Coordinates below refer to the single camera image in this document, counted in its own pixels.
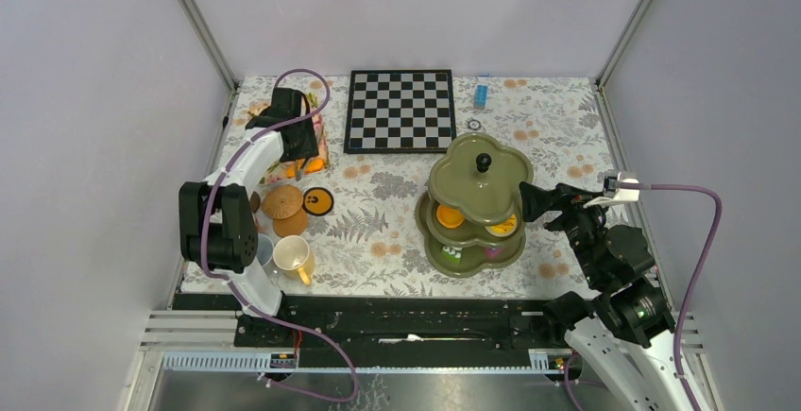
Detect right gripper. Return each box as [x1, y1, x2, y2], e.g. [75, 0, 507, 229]
[517, 180, 612, 284]

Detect metal serving tongs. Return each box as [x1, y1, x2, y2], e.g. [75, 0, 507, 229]
[295, 159, 309, 181]

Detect yellow fruit tart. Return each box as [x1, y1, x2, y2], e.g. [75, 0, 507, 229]
[486, 214, 519, 238]

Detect green three-tier serving stand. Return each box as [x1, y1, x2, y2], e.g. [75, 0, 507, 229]
[415, 132, 534, 278]

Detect kiwi purple cake slice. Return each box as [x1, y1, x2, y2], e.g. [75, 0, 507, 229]
[483, 248, 504, 261]

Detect orange round bun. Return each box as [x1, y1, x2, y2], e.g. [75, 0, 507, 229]
[435, 204, 466, 230]

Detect green kiwi cake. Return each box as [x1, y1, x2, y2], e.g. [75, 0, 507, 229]
[441, 246, 463, 265]

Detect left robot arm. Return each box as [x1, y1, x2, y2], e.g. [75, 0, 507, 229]
[179, 87, 319, 346]

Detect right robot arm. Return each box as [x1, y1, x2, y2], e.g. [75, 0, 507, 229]
[519, 174, 714, 410]

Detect orange pastry pieces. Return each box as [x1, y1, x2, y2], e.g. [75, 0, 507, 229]
[282, 156, 329, 180]

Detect floral pastry tray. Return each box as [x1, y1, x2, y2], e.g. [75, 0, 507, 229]
[247, 93, 330, 184]

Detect woven rattan coaster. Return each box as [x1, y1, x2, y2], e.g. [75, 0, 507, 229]
[261, 185, 303, 220]

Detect black yellow smiley coaster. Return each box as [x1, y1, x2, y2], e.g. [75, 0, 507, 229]
[302, 187, 334, 216]

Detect dark brown coaster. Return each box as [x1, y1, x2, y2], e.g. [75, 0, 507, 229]
[249, 192, 262, 214]

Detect orange round coaster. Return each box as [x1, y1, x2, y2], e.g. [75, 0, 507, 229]
[272, 209, 309, 238]

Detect grey blue cup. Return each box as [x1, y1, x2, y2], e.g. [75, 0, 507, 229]
[255, 233, 274, 275]

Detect black white chessboard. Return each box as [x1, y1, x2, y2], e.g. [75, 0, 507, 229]
[343, 69, 457, 154]

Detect blue rectangular block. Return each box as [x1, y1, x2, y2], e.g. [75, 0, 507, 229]
[473, 84, 488, 110]

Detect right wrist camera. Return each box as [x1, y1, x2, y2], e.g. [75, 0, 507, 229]
[583, 171, 640, 209]

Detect yellow handled mug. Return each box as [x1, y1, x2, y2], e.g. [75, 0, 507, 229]
[273, 235, 315, 286]

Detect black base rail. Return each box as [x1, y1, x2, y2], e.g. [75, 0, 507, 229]
[172, 292, 627, 372]

